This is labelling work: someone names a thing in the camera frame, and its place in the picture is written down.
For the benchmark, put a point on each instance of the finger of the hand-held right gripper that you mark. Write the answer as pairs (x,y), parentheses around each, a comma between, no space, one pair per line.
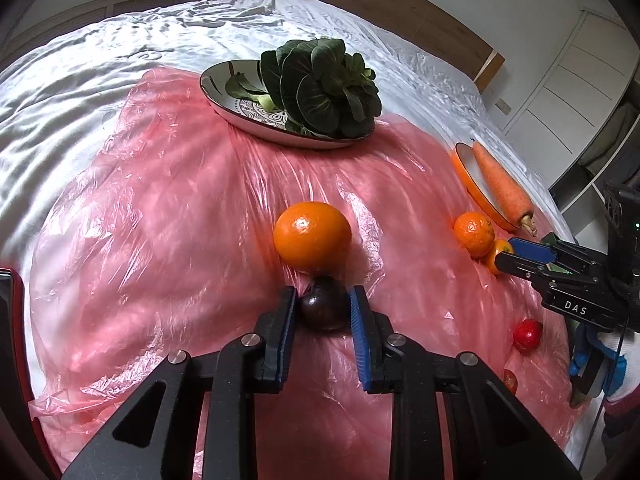
(520,264)
(530,249)

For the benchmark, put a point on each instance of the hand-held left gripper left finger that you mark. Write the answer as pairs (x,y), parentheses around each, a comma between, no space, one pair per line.
(287,330)

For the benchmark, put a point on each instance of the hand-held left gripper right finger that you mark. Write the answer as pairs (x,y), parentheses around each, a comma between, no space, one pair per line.
(359,340)

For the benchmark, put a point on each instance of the orange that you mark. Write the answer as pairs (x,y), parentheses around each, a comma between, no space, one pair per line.
(495,256)
(312,235)
(472,232)

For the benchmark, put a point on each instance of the dark purple plum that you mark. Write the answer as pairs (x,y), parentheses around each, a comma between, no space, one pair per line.
(324,310)

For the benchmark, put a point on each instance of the red apple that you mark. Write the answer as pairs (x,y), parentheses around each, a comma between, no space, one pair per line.
(527,335)
(510,382)

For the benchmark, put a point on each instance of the person's right hand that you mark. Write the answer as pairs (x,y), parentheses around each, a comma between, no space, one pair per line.
(614,372)

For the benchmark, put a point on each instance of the carrot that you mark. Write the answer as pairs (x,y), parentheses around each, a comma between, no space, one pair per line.
(500,185)

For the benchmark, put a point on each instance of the orange rimmed white plate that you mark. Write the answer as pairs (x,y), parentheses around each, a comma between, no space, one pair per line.
(472,170)

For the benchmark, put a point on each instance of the pink plastic sheet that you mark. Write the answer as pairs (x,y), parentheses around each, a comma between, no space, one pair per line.
(150,235)

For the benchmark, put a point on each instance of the white wardrobe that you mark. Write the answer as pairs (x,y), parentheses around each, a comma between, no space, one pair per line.
(565,75)

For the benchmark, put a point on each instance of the dark green leafy vegetable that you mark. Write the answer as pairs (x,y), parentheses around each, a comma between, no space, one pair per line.
(320,90)

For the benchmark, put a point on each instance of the patterned oval plate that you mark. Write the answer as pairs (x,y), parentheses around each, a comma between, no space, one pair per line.
(225,90)

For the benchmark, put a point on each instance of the phone in red case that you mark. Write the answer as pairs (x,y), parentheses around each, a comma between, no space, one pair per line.
(20,360)

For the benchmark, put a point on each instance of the wooden headboard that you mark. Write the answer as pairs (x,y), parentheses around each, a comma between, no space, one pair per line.
(400,5)

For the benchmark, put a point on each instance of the white panelled window bench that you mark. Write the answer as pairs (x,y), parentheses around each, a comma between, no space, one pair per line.
(125,5)

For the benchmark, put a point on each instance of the wall switch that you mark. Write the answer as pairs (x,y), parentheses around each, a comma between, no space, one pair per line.
(503,107)

